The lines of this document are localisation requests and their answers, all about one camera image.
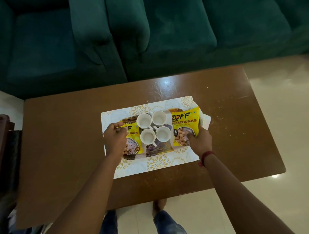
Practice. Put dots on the person's right hand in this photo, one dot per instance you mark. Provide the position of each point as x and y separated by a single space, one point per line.
200 142

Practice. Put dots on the person's left hand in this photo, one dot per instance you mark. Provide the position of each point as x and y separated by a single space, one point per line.
114 142

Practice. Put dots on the yellow snack packet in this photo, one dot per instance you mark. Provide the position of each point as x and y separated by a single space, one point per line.
134 139
183 120

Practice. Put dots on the white paper napkin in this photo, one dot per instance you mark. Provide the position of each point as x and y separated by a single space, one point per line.
205 120

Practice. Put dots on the white ceramic cup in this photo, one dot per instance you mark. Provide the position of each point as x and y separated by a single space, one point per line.
163 133
159 118
144 121
147 137

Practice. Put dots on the floral white placemat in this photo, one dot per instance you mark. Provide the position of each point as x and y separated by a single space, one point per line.
157 164

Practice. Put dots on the person's right forearm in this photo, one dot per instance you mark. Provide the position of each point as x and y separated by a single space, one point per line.
241 200

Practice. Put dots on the person's left forearm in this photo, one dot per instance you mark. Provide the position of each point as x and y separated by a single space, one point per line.
87 200

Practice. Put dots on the person's right foot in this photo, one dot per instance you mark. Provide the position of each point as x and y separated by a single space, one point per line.
159 207

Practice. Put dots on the person's blue jeans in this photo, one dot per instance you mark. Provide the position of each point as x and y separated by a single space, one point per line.
166 224

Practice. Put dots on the red thread wristband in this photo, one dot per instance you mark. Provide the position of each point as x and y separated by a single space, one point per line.
206 155

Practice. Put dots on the leaf print serving tray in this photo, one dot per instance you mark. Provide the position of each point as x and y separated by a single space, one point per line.
159 150

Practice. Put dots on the green velvet sofa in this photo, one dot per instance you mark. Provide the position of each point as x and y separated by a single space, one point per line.
144 36

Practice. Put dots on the brown plastic tray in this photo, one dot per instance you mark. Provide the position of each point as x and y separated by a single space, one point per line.
4 130

